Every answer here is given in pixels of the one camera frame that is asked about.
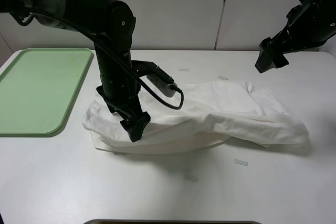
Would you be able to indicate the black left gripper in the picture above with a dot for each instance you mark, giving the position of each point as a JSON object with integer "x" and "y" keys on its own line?
{"x": 137, "y": 120}

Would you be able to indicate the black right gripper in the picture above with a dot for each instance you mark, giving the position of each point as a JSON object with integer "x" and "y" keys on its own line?
{"x": 304, "y": 34}

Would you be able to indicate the white short sleeve shirt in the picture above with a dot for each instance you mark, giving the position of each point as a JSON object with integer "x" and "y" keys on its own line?
{"x": 212, "y": 113}

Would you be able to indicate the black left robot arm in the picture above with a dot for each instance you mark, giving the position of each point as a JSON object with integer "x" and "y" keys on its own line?
{"x": 109, "y": 24}

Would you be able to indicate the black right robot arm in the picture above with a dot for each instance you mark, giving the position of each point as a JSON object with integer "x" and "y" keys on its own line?
{"x": 312, "y": 9}

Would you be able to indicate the green plastic tray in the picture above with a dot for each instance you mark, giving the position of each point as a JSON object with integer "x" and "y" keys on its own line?
{"x": 38, "y": 87}

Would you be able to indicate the clear tape piece bottom middle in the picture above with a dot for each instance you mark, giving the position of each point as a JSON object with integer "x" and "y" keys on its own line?
{"x": 190, "y": 178}

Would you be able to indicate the clear tape piece lower right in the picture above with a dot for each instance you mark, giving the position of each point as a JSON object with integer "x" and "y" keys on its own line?
{"x": 240, "y": 162}

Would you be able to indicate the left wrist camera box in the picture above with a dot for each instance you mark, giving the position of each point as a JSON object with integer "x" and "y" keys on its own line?
{"x": 159, "y": 78}

